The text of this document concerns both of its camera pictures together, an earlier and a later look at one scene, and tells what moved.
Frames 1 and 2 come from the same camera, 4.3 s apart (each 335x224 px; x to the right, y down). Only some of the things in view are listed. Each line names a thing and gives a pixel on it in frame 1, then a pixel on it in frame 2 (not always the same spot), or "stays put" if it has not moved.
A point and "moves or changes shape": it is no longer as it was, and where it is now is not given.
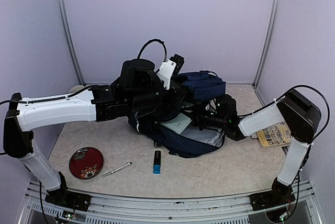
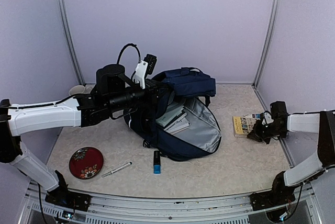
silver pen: (119, 168) stays put
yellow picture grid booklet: (278, 136) moves or changes shape
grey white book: (178, 123) moves or changes shape
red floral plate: (86, 163) stays put
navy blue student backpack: (191, 143) moves or changes shape
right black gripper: (198, 118) to (255, 134)
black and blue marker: (157, 164) stays put
